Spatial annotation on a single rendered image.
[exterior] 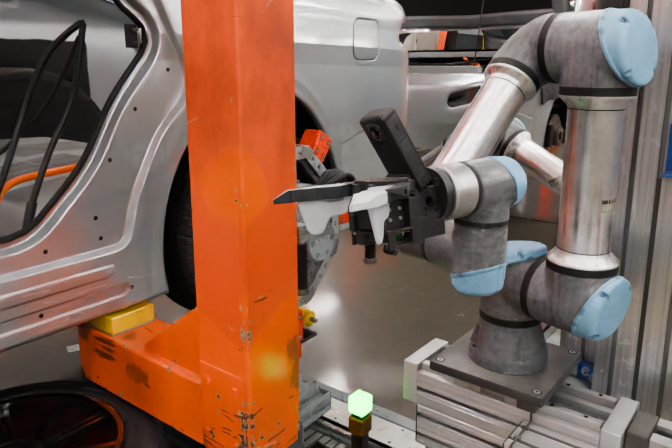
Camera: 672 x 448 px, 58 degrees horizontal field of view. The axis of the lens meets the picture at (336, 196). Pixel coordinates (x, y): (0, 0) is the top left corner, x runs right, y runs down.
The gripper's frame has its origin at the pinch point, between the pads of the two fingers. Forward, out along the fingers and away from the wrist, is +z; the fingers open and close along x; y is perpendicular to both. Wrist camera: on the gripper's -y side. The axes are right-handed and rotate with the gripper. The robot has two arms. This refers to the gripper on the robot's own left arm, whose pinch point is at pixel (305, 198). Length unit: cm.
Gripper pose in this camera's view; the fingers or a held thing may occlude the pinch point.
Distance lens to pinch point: 66.6
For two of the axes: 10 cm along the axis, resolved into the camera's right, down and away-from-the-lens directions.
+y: 0.8, 9.9, 1.1
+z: -8.0, 1.3, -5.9
